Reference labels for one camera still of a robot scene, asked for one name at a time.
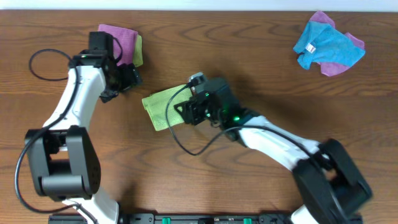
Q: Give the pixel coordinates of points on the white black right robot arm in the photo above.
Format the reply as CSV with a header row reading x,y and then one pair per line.
x,y
329,182

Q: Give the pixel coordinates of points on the yellow-green cloth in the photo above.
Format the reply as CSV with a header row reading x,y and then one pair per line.
x,y
156,103

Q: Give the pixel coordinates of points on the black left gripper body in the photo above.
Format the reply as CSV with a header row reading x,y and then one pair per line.
x,y
125,79

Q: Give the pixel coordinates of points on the folded light green cloth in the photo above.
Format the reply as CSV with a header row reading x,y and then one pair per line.
x,y
137,56

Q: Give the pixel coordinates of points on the blue cloth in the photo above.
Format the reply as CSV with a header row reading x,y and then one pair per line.
x,y
321,43

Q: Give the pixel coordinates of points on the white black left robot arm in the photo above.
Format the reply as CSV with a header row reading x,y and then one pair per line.
x,y
62,160

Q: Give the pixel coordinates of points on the folded purple cloth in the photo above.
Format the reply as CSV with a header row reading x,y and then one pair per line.
x,y
127,39

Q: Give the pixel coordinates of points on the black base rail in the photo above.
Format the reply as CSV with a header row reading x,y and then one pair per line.
x,y
148,218

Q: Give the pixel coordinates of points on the crumpled purple cloth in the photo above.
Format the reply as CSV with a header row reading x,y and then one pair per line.
x,y
331,68

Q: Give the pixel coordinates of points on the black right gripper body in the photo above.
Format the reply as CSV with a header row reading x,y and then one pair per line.
x,y
205,111

